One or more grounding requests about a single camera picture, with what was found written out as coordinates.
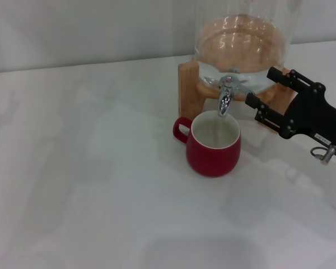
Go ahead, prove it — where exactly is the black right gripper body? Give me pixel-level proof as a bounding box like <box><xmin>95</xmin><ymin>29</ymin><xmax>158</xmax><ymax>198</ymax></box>
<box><xmin>278</xmin><ymin>82</ymin><xmax>336</xmax><ymax>165</ymax></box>

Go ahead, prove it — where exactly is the chrome faucet with lever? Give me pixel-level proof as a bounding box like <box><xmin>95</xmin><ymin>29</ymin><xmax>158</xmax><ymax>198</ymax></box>
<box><xmin>217</xmin><ymin>75</ymin><xmax>256</xmax><ymax>117</ymax></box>

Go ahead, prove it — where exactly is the red ceramic cup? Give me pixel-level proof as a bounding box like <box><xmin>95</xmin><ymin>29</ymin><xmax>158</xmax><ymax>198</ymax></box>
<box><xmin>172</xmin><ymin>110</ymin><xmax>241</xmax><ymax>178</ymax></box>

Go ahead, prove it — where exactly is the glass water dispenser jar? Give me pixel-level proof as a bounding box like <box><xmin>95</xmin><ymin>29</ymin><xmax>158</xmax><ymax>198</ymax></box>
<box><xmin>193</xmin><ymin>0</ymin><xmax>301</xmax><ymax>93</ymax></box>

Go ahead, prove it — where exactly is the wooden dispenser stand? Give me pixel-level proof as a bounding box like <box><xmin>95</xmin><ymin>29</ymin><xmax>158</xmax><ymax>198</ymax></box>
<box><xmin>178</xmin><ymin>61</ymin><xmax>297</xmax><ymax>133</ymax></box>

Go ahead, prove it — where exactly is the grey gripper cable with plug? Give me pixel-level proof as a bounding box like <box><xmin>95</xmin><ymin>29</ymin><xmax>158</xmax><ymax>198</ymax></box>
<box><xmin>310</xmin><ymin>145</ymin><xmax>336</xmax><ymax>164</ymax></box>

